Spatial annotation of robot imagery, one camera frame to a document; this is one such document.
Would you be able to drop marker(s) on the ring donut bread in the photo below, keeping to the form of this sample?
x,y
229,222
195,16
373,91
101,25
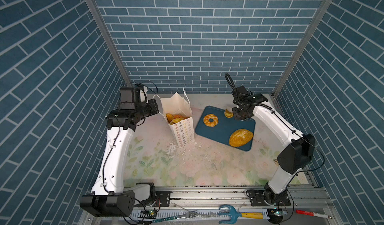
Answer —
x,y
211,120

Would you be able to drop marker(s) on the triangular toast slice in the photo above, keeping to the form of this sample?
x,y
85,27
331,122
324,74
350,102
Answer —
x,y
169,117

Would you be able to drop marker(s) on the aluminium rail frame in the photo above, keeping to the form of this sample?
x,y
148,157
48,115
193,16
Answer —
x,y
173,201

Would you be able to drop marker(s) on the red white marker pen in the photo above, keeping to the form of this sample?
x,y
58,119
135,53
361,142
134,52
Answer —
x,y
313,214

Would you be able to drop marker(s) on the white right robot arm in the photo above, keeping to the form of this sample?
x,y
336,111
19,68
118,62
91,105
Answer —
x,y
298,148

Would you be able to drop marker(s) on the large sesame bread loaf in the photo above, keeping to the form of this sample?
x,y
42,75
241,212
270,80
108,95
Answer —
x,y
240,138

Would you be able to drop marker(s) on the small round muffin bread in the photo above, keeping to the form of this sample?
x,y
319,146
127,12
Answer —
x,y
228,113

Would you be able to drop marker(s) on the metal fork green handle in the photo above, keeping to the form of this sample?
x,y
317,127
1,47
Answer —
x,y
188,215

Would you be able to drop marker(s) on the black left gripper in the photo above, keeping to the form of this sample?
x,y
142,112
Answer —
x,y
153,107

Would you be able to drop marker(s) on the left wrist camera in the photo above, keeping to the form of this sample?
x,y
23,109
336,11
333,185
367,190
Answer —
x,y
132,97

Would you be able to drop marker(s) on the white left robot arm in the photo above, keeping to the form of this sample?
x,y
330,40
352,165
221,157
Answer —
x,y
109,197

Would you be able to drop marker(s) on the white paper bag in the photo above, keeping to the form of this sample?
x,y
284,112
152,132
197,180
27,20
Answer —
x,y
179,106

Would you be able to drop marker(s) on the dark teal tray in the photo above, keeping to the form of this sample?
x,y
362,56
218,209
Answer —
x,y
226,126

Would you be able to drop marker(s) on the teal yellow garden fork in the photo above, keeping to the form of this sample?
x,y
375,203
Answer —
x,y
233,214

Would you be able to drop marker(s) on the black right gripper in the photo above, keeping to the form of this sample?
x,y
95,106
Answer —
x,y
240,114

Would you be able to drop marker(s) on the long croissant bread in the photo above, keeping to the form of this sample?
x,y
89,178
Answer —
x,y
176,120

